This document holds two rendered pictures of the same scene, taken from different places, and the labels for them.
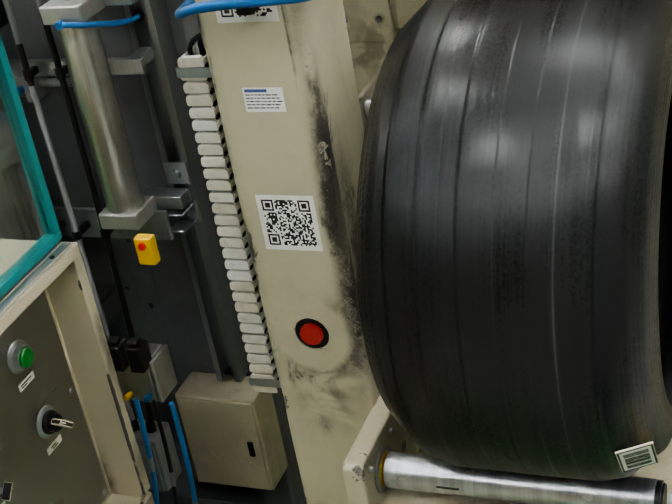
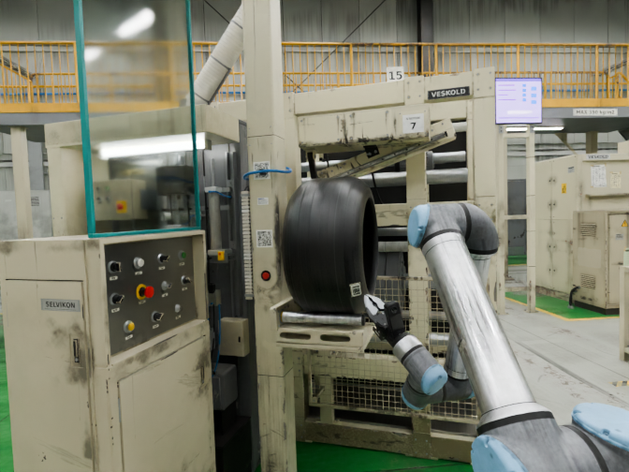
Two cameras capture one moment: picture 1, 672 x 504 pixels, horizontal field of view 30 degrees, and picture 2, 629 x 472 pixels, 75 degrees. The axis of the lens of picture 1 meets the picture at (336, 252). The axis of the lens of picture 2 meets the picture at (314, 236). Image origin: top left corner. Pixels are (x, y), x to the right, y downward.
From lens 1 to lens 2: 0.74 m
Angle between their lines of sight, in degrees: 27
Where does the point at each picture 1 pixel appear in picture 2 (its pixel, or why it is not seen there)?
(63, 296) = (197, 246)
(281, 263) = (260, 252)
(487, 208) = (318, 209)
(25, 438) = (177, 279)
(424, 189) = (302, 205)
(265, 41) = (265, 184)
